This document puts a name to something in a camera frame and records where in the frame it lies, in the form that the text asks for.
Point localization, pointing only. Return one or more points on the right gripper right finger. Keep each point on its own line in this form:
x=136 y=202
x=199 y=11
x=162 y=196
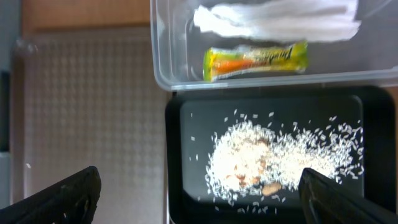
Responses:
x=325 y=201

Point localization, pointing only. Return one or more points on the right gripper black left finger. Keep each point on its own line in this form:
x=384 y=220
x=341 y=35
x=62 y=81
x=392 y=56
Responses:
x=72 y=200

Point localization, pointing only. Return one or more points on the green orange snack wrapper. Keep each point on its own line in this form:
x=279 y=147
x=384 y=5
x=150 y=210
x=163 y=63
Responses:
x=224 y=63

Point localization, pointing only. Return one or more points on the clear plastic waste bin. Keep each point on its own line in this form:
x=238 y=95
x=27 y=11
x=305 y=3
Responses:
x=178 y=47

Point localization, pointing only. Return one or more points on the grey plastic dishwasher rack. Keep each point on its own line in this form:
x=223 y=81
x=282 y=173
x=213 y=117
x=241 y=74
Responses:
x=10 y=32

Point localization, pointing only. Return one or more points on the spilled rice pile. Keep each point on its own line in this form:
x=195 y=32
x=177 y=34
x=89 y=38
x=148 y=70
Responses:
x=248 y=162

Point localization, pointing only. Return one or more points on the black rectangular tray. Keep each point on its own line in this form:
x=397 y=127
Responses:
x=371 y=106

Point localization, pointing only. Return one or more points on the brown plastic serving tray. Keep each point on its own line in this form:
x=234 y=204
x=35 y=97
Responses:
x=90 y=98

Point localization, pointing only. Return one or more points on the white crumpled tissue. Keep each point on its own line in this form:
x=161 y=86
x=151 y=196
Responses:
x=282 y=21

